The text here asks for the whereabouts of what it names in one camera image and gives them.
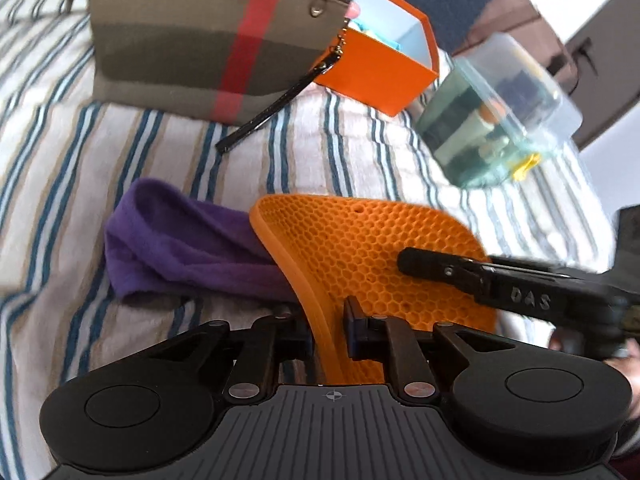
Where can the purple fabric cloth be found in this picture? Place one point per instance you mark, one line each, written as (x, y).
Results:
(160, 241)

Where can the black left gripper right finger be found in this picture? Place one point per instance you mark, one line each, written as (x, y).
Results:
(393, 343)

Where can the clear plastic storage container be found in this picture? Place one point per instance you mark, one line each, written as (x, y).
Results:
(497, 115)

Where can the brown cardboard box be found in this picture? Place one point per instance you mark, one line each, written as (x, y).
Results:
(522, 21)

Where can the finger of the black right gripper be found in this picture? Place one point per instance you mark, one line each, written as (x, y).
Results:
(502, 283)

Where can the orange honeycomb silicone mat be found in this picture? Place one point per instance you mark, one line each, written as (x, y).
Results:
(330, 248)

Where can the orange cardboard box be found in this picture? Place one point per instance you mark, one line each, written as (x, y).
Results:
(390, 56)

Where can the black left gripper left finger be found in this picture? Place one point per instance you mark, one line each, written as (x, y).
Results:
(261, 350)

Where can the pink white mask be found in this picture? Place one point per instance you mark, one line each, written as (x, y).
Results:
(353, 11)

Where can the brown plaid zipper pouch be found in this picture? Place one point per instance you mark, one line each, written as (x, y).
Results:
(237, 62)

